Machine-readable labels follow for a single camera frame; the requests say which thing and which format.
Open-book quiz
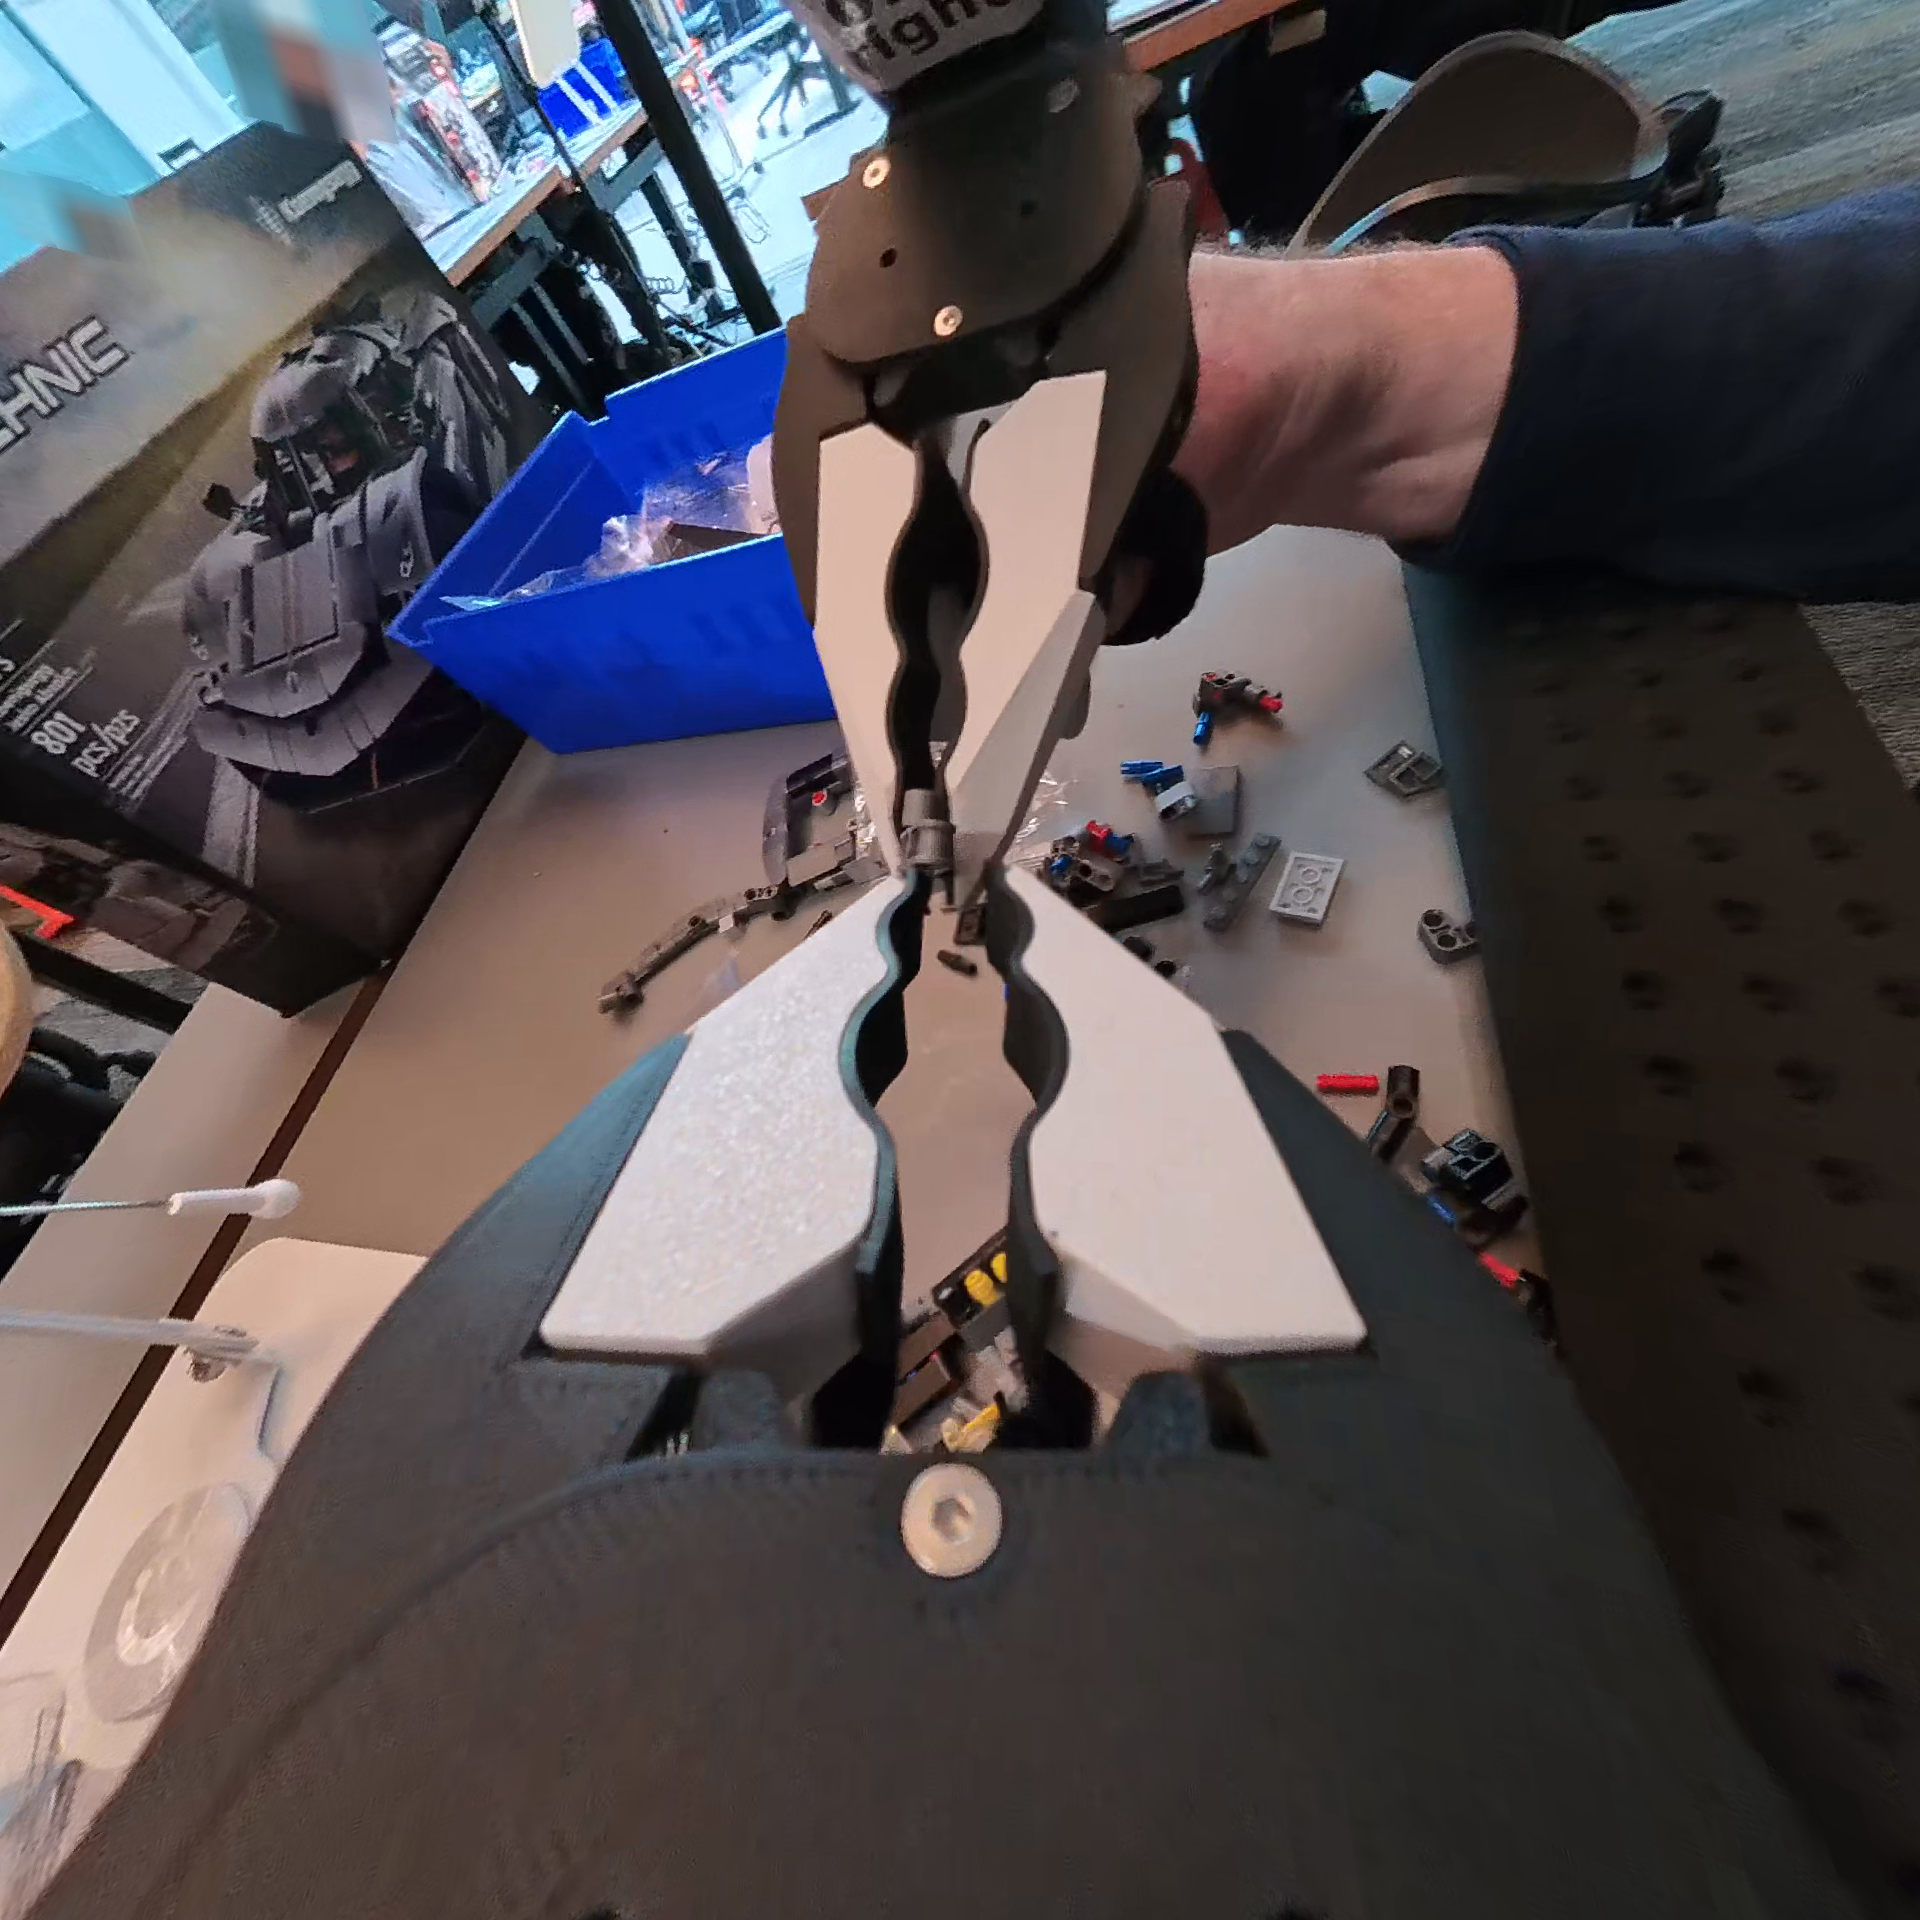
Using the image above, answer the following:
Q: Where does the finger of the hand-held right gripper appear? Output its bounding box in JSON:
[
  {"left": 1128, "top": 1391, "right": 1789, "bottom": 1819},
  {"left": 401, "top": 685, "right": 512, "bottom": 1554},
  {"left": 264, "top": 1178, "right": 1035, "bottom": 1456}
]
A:
[
  {"left": 812, "top": 428, "right": 950, "bottom": 870},
  {"left": 934, "top": 374, "right": 1116, "bottom": 919}
]

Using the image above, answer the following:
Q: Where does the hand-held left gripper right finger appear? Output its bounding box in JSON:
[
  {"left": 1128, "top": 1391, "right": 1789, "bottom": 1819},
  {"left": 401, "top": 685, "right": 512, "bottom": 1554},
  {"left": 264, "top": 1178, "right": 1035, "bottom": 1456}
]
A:
[{"left": 984, "top": 865, "right": 1371, "bottom": 1429}]

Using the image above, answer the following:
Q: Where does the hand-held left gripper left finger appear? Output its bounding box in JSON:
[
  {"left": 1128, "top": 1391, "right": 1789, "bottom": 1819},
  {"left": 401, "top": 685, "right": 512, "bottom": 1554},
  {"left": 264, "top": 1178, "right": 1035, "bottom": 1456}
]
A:
[{"left": 538, "top": 875, "right": 919, "bottom": 1429}]

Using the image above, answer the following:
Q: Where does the partly built lego engine block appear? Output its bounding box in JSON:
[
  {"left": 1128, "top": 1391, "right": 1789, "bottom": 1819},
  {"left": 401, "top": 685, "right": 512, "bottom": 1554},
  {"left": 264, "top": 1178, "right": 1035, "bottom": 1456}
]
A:
[{"left": 902, "top": 1240, "right": 1038, "bottom": 1456}]

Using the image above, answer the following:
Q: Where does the dark grey lego beam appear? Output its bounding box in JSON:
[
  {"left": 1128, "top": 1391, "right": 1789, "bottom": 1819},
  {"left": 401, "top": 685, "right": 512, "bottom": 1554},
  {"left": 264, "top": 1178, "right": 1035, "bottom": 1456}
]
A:
[{"left": 897, "top": 788, "right": 970, "bottom": 902}]

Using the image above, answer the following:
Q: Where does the pile of lego pieces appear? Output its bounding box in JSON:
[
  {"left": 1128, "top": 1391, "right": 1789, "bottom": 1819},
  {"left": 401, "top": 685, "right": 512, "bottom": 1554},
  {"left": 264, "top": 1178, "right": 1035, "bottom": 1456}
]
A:
[{"left": 1038, "top": 668, "right": 1558, "bottom": 1337}]

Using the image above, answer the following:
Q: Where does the person's right forearm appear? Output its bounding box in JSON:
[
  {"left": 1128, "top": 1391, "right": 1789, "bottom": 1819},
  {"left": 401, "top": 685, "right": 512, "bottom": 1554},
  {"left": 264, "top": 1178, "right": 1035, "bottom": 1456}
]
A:
[{"left": 1400, "top": 216, "right": 1920, "bottom": 601}]

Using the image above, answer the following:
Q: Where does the dark grey lego subassembly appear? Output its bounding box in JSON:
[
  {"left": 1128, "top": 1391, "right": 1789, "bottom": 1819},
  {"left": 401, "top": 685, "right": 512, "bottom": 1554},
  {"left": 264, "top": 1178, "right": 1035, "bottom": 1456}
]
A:
[{"left": 733, "top": 754, "right": 892, "bottom": 924}]

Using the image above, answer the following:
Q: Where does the black curved lego piece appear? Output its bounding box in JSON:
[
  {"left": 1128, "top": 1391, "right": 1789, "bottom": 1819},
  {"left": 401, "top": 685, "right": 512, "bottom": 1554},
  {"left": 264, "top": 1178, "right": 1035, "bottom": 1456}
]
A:
[{"left": 596, "top": 884, "right": 751, "bottom": 1017}]

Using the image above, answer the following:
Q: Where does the black lego set box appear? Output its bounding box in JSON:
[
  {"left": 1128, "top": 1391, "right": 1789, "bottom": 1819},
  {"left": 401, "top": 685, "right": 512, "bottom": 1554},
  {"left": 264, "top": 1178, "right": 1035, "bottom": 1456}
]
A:
[{"left": 0, "top": 121, "right": 560, "bottom": 1023}]

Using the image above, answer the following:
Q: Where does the person's right hand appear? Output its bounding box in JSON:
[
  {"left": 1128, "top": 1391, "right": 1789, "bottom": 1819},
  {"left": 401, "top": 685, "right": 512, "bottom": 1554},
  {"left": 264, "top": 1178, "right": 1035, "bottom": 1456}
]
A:
[{"left": 1169, "top": 243, "right": 1520, "bottom": 560}]

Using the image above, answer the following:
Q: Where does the clear bag in bin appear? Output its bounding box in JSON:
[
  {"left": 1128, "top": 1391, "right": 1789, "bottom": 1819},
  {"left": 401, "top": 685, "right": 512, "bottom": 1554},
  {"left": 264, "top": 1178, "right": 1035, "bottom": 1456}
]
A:
[{"left": 593, "top": 448, "right": 790, "bottom": 580}]

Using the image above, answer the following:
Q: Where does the blue plastic bin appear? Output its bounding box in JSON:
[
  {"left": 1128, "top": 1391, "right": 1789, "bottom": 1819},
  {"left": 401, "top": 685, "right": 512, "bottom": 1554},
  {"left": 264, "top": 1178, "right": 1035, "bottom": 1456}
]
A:
[{"left": 386, "top": 327, "right": 844, "bottom": 754}]

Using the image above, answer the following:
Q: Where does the wooden table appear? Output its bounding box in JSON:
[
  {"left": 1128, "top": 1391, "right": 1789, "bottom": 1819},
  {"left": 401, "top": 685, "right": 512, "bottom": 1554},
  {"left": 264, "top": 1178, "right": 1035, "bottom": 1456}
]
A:
[{"left": 1116, "top": 0, "right": 1306, "bottom": 76}]

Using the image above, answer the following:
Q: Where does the black metal pole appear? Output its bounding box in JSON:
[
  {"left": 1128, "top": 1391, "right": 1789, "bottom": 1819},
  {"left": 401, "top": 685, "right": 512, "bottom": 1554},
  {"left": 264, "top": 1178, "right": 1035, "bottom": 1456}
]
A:
[{"left": 593, "top": 0, "right": 785, "bottom": 337}]

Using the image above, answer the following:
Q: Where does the grey office chair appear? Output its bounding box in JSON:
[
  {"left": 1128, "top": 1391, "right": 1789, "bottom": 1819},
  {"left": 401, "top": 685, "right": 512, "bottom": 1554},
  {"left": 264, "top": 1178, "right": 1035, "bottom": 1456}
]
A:
[{"left": 1294, "top": 31, "right": 1728, "bottom": 257}]

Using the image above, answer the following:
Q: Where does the metal page holder wire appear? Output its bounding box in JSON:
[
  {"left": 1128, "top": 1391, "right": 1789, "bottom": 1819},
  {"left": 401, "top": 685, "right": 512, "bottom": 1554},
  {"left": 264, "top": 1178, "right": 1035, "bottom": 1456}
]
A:
[{"left": 0, "top": 1182, "right": 304, "bottom": 1223}]

